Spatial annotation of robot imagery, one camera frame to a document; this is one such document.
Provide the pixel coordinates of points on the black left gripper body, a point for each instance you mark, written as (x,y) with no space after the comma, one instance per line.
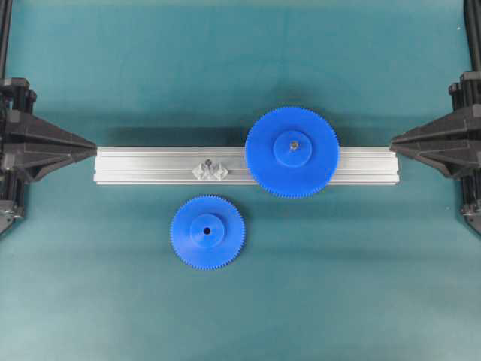
(15,95)

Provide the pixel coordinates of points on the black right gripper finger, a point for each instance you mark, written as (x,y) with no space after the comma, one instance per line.
(452,161)
(451,127)

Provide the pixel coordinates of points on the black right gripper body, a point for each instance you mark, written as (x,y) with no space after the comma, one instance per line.
(466,93)

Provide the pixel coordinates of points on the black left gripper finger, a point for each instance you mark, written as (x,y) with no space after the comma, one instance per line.
(27,128)
(34,161)

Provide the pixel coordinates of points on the small blue gear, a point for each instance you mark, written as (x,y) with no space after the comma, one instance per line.
(207,232)

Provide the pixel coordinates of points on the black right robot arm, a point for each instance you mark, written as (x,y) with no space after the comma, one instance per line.
(472,27)

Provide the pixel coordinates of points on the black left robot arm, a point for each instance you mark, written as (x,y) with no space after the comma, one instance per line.
(4,37)

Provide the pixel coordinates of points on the large blue gear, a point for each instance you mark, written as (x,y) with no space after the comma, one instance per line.
(287,174)

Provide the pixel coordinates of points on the aluminium extrusion rail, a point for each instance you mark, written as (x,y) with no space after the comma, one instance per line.
(174,165)

